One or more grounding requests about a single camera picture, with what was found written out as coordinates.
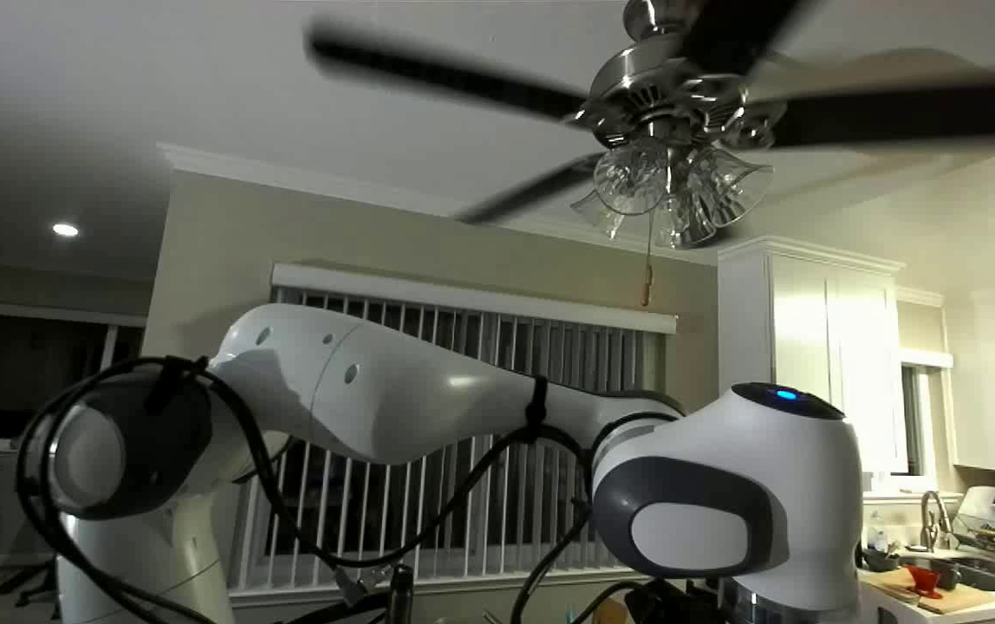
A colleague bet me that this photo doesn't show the white blinds valance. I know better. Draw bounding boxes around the white blinds valance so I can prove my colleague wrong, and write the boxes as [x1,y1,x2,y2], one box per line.
[268,260,684,339]

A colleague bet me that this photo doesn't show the small red kitchen item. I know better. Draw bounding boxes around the small red kitchen item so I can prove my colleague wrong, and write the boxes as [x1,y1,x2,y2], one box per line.
[903,559,951,601]

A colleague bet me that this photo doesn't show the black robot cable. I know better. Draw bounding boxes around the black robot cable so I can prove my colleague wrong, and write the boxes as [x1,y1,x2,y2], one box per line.
[10,354,684,624]

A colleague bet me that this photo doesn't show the chrome kitchen faucet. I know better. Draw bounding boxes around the chrome kitchen faucet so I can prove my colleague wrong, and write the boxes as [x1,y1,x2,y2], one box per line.
[920,488,953,554]

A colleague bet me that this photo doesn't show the dark-bladed silver ceiling fan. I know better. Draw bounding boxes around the dark-bladed silver ceiling fan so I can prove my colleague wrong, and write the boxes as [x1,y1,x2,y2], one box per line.
[303,0,995,229]

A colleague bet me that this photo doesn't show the wooden cutting board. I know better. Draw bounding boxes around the wooden cutting board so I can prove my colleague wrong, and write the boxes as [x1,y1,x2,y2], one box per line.
[863,570,995,617]

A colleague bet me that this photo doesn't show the clear glass lamp shade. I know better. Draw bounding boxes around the clear glass lamp shade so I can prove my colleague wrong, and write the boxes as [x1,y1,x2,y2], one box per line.
[588,143,679,220]
[664,171,757,253]
[570,186,631,245]
[709,143,772,198]

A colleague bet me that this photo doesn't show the white vertical blinds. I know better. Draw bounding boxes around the white vertical blinds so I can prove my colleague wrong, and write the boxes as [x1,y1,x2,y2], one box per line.
[229,289,672,598]

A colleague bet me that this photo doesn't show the black cable strap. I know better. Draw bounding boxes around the black cable strap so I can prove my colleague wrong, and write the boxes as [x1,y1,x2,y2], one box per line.
[519,372,553,450]

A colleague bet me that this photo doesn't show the tall white cabinet with crown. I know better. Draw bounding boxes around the tall white cabinet with crown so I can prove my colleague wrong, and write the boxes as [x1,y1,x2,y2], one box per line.
[715,231,908,492]

